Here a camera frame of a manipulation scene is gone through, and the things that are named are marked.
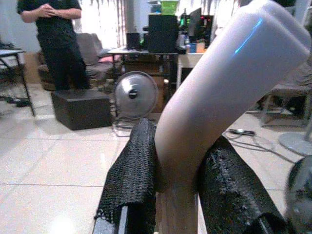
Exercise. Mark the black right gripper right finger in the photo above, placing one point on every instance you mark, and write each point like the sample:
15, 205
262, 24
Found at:
231, 190

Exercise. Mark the dark table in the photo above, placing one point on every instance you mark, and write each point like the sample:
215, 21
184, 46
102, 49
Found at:
143, 52

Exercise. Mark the green box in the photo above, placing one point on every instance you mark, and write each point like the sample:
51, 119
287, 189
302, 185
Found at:
169, 6

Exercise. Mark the black-legged folding table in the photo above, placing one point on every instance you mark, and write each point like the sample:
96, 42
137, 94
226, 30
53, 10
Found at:
12, 52

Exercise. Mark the grey round stand base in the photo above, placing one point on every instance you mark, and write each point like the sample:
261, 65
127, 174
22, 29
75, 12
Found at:
293, 143

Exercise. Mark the small brown box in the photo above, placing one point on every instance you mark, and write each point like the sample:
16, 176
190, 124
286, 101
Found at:
200, 47

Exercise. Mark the small black speaker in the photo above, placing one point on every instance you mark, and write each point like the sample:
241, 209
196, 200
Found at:
133, 41

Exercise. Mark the silver floor fan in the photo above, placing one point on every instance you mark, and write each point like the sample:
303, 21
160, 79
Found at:
135, 95

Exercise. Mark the white table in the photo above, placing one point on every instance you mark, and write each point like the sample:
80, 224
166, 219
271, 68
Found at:
189, 61

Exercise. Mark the large black speaker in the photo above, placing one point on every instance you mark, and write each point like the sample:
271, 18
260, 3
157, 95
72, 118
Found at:
162, 33

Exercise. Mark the black power strip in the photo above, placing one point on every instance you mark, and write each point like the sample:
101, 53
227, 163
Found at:
19, 102

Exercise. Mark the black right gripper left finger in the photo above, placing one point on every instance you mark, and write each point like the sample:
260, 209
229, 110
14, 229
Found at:
131, 175

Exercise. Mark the person in black clothes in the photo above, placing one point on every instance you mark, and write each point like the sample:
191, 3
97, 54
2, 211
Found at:
58, 44

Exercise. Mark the pink pillow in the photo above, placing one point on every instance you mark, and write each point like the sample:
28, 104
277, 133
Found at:
109, 59

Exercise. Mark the black box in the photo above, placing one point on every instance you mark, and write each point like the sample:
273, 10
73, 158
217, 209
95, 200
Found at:
83, 109

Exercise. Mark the grey sofa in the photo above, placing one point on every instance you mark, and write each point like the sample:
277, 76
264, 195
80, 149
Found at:
95, 53

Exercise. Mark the computer tower with coloured lights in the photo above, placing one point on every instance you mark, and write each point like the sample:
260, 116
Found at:
198, 26

